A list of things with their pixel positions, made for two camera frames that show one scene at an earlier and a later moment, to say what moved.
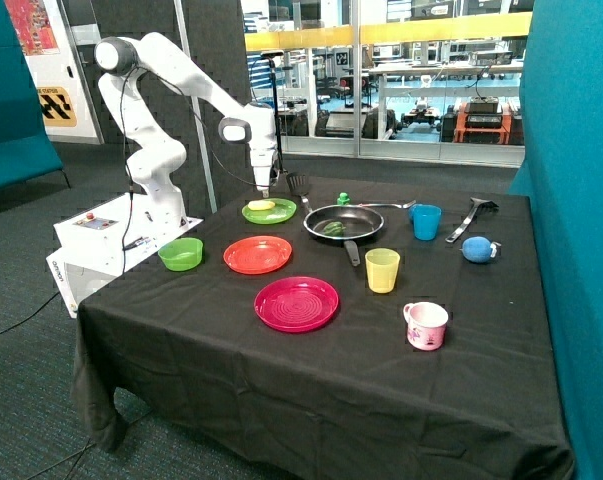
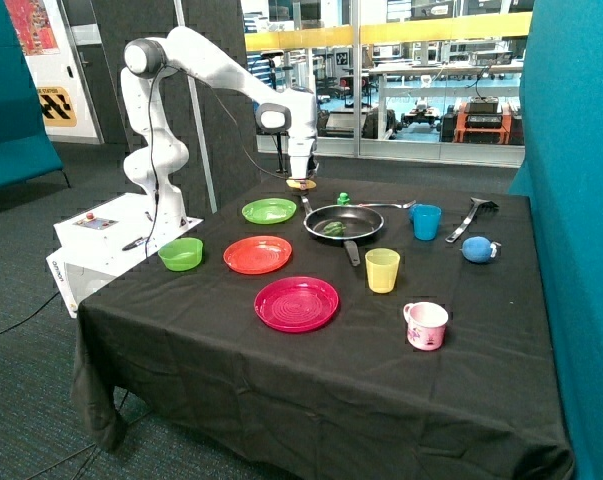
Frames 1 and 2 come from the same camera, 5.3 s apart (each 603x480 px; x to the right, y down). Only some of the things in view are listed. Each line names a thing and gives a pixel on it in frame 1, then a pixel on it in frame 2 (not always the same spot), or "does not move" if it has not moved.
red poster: x=32 y=27 does not move
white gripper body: x=261 y=155 -> x=299 y=151
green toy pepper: x=334 y=229 does not move
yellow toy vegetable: x=260 y=204 -> x=302 y=184
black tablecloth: x=336 y=327 does not move
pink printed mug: x=426 y=325 does not move
